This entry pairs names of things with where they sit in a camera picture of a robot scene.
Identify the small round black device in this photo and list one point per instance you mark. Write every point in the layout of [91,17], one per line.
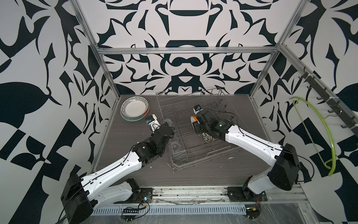
[253,212]

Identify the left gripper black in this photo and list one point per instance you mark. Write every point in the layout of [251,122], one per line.
[163,127]

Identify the zigzag rim white bowl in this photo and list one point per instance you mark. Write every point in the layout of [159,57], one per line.
[134,107]

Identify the black usb hub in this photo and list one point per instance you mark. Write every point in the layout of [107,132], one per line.
[130,211]

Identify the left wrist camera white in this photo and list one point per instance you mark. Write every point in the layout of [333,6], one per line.
[152,122]

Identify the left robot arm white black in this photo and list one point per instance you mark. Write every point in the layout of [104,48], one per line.
[82,195]

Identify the black wall hook rail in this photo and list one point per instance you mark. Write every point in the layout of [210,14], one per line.
[337,107]

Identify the black white patterned bowl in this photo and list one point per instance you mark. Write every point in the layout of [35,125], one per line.
[207,138]

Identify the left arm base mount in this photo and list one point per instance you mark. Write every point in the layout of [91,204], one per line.
[138,196]

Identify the grey wire dish rack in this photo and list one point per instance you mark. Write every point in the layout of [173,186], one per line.
[190,146]

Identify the white orange small bowl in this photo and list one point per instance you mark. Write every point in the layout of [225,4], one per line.
[194,121]

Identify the green plastic hanger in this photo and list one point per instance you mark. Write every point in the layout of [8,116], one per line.
[330,164]

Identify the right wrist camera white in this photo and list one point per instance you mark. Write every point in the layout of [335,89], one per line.
[197,109]

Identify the aluminium frame bars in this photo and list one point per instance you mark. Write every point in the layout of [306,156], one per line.
[198,48]

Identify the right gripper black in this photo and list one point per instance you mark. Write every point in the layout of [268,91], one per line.
[197,129]

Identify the clear smooth plastic cup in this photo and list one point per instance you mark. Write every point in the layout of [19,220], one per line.
[168,121]

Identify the teal red striped bowl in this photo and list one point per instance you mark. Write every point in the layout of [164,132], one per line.
[135,118]

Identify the clear faceted plastic cup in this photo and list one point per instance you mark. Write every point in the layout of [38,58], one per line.
[176,147]

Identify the white slotted cable duct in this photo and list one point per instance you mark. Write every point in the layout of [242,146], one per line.
[160,209]

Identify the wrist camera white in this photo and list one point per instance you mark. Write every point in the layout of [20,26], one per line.
[152,122]
[197,109]

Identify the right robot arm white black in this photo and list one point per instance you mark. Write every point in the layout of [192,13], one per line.
[283,161]

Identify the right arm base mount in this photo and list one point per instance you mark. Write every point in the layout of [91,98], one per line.
[237,193]

